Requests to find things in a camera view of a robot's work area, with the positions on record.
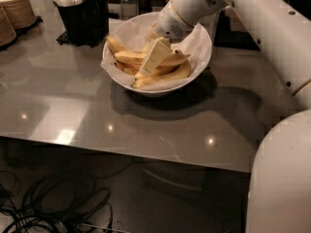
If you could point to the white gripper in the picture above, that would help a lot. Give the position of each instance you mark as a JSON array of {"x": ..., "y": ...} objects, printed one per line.
[{"x": 168, "y": 21}]

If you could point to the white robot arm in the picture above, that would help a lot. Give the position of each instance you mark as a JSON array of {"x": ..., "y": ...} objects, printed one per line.
[{"x": 279, "y": 199}]

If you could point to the upright back yellow banana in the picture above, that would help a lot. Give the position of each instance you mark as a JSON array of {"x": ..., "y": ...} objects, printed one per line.
[{"x": 146, "y": 47}]

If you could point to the top long yellow banana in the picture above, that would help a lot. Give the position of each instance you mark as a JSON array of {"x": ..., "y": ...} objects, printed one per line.
[{"x": 136, "y": 58}]

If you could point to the front yellow banana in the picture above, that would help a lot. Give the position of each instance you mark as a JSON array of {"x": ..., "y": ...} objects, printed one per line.
[{"x": 181, "y": 72}]

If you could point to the middle yellow banana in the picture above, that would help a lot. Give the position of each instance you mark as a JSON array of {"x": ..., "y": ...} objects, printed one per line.
[{"x": 156, "y": 73}]

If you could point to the white round bowl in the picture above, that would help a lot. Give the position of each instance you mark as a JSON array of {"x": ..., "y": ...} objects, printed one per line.
[{"x": 131, "y": 34}]

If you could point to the left yellow banana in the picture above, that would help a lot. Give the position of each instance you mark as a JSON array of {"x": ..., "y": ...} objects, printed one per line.
[{"x": 114, "y": 45}]

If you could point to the glass shaker black lid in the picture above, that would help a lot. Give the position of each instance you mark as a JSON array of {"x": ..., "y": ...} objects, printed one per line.
[{"x": 128, "y": 9}]

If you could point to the brown napkin dispenser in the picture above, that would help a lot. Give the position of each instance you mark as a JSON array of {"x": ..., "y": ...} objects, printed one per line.
[{"x": 231, "y": 33}]

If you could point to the black cutlery holder box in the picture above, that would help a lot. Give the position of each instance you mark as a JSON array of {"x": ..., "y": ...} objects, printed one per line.
[{"x": 88, "y": 17}]

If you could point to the black mesh mat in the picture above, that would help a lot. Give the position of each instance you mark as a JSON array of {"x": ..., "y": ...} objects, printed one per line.
[{"x": 84, "y": 39}]

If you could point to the left stack of paper plates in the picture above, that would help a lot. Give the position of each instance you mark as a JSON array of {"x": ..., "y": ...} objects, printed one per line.
[{"x": 7, "y": 32}]

